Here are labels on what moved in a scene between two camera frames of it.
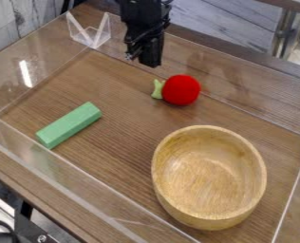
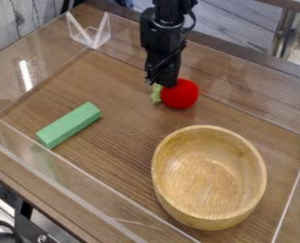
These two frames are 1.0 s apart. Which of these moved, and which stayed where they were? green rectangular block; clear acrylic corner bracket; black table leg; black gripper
Moved: black gripper
Stayed: black table leg; clear acrylic corner bracket; green rectangular block
